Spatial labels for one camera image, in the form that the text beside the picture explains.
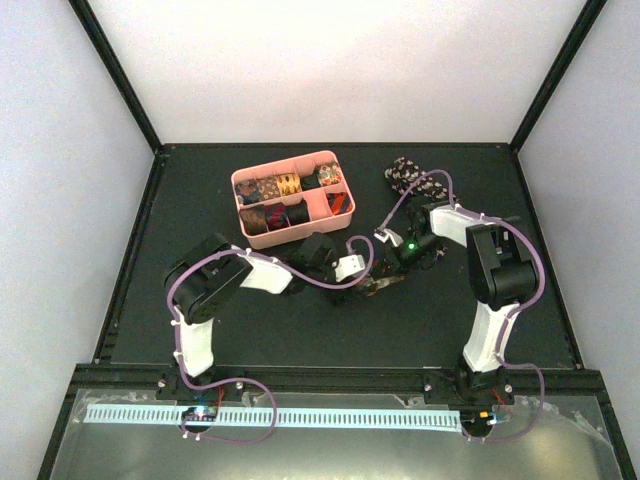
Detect brown green patterned tie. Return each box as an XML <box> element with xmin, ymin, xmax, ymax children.
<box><xmin>354</xmin><ymin>274</ymin><xmax>405</xmax><ymax>296</ymax></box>

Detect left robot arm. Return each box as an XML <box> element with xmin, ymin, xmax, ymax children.
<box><xmin>164</xmin><ymin>232</ymin><xmax>375</xmax><ymax>399</ymax></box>

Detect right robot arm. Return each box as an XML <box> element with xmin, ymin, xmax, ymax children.
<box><xmin>374</xmin><ymin>198</ymin><xmax>545</xmax><ymax>403</ymax></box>

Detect red navy rolled tie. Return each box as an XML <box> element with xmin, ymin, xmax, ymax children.
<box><xmin>265</xmin><ymin>203</ymin><xmax>289</xmax><ymax>232</ymax></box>

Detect red striped rolled tie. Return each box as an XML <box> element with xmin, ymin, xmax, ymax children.
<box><xmin>327</xmin><ymin>192</ymin><xmax>353</xmax><ymax>215</ymax></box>

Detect pink divided organizer box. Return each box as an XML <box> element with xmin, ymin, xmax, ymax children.
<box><xmin>231</xmin><ymin>150</ymin><xmax>356</xmax><ymax>250</ymax></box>

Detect black floral tie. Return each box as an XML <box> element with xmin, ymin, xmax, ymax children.
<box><xmin>383</xmin><ymin>157</ymin><xmax>449</xmax><ymax>201</ymax></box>

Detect yellow black rolled tie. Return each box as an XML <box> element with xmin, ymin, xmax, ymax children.
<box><xmin>276</xmin><ymin>172</ymin><xmax>302</xmax><ymax>196</ymax></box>

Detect white red floral rolled tie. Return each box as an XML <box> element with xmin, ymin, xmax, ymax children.
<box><xmin>315</xmin><ymin>161</ymin><xmax>343</xmax><ymax>187</ymax></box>

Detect brown paisley rolled tie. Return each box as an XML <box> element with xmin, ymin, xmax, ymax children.
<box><xmin>256</xmin><ymin>176</ymin><xmax>281</xmax><ymax>201</ymax></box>

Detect blue floral rolled tie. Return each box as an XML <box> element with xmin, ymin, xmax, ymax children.
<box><xmin>234</xmin><ymin>180</ymin><xmax>261</xmax><ymax>205</ymax></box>

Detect clear acrylic sheet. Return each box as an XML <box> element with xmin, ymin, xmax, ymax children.
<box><xmin>39</xmin><ymin>390</ymin><xmax>624</xmax><ymax>479</ymax></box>

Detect light blue slotted strip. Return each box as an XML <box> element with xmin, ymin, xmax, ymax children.
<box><xmin>82</xmin><ymin>404</ymin><xmax>462</xmax><ymax>433</ymax></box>

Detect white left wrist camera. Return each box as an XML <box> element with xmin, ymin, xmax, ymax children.
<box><xmin>332</xmin><ymin>254</ymin><xmax>366</xmax><ymax>282</ymax></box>

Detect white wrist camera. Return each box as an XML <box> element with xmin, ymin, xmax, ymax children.
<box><xmin>374</xmin><ymin>228</ymin><xmax>404</xmax><ymax>248</ymax></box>
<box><xmin>332</xmin><ymin>254</ymin><xmax>366</xmax><ymax>282</ymax></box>

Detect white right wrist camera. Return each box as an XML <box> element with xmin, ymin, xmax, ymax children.
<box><xmin>374</xmin><ymin>228</ymin><xmax>404</xmax><ymax>248</ymax></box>

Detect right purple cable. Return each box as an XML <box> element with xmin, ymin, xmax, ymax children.
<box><xmin>379</xmin><ymin>168</ymin><xmax>549</xmax><ymax>445</ymax></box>

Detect purple cable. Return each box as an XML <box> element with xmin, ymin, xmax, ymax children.
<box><xmin>379</xmin><ymin>168</ymin><xmax>549</xmax><ymax>445</ymax></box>
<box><xmin>165</xmin><ymin>235</ymin><xmax>376</xmax><ymax>444</ymax></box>

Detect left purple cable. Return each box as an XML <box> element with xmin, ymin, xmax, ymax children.
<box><xmin>165</xmin><ymin>235</ymin><xmax>376</xmax><ymax>444</ymax></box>

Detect black aluminium mounting rail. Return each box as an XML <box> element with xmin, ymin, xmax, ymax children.
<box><xmin>74</xmin><ymin>367</ymin><xmax>606</xmax><ymax>401</ymax></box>

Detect left black frame post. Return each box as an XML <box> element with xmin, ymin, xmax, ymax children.
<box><xmin>68</xmin><ymin>0</ymin><xmax>163</xmax><ymax>153</ymax></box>

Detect black frame post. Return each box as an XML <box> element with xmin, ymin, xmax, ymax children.
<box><xmin>509</xmin><ymin>0</ymin><xmax>607</xmax><ymax>153</ymax></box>
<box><xmin>68</xmin><ymin>0</ymin><xmax>163</xmax><ymax>153</ymax></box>

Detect right black frame post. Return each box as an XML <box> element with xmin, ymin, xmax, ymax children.
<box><xmin>509</xmin><ymin>0</ymin><xmax>607</xmax><ymax>153</ymax></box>

